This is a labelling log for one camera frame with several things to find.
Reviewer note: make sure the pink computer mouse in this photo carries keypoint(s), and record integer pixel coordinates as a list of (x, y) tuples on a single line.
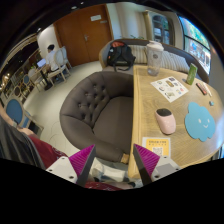
[(166, 121)]

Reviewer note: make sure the seated person in white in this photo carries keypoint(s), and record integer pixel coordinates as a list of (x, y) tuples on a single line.
[(50, 62)]

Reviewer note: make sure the brown tufted armchair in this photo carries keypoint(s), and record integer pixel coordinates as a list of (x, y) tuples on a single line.
[(99, 111)]

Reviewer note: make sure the white chair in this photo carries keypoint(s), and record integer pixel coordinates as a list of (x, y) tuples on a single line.
[(61, 66)]

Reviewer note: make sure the laptop on far table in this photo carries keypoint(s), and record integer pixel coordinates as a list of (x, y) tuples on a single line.
[(41, 63)]

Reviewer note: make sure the blue cloud mouse pad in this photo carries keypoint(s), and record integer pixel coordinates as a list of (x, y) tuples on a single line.
[(199, 123)]

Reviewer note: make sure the small blue eraser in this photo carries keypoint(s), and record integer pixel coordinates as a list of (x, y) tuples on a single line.
[(211, 103)]

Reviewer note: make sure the wooden double door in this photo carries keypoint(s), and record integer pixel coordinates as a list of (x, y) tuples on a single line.
[(84, 33)]

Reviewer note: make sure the yellow QR code card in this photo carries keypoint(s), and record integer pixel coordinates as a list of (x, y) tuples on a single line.
[(158, 145)]

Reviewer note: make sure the clear plastic water bottle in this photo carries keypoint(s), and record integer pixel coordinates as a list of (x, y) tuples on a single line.
[(154, 57)]

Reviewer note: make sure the white sticker sheet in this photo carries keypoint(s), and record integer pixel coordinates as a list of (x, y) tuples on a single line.
[(170, 88)]

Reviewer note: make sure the blue round-back chair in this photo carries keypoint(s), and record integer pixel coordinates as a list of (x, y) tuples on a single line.
[(16, 111)]

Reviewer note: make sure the red and white remote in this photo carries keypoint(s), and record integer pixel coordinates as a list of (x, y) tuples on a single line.
[(201, 88)]

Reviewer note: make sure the striped bench sofa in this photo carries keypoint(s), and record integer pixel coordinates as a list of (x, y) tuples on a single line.
[(173, 58)]

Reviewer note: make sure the black backpack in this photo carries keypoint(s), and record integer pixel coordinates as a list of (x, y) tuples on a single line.
[(120, 56)]

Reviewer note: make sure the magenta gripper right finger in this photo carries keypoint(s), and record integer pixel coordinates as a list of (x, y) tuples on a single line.
[(146, 162)]

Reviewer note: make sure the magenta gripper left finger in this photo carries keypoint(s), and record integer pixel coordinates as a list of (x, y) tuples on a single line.
[(82, 162)]

